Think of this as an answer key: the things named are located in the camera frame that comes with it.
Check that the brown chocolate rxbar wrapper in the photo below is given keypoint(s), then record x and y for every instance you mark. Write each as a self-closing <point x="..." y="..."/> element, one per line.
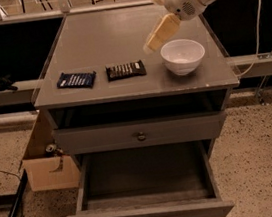
<point x="124" y="71"/>

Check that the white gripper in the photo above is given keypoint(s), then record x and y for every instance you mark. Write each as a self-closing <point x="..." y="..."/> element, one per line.
<point x="179" y="0"/>

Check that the white ceramic bowl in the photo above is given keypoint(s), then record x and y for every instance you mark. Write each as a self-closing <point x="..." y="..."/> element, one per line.
<point x="183" y="56"/>

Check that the cardboard box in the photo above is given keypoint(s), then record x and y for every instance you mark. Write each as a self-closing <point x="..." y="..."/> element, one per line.
<point x="48" y="171"/>

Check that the open grey lower drawer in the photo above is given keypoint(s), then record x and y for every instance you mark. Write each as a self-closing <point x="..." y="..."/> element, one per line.
<point x="173" y="180"/>

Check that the closed grey upper drawer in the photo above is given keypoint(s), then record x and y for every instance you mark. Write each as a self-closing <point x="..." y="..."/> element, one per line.
<point x="85" y="140"/>

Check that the blue rxbar wrapper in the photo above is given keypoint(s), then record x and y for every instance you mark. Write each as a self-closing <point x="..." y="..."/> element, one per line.
<point x="76" y="80"/>

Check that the round brass drawer knob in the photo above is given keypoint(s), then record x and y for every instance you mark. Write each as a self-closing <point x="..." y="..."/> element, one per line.
<point x="141" y="136"/>

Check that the metal soda can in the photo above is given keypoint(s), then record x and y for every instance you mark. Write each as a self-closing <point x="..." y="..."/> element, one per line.
<point x="51" y="148"/>

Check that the grey wooden drawer cabinet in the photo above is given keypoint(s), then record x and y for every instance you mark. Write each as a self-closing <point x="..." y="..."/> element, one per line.
<point x="93" y="41"/>

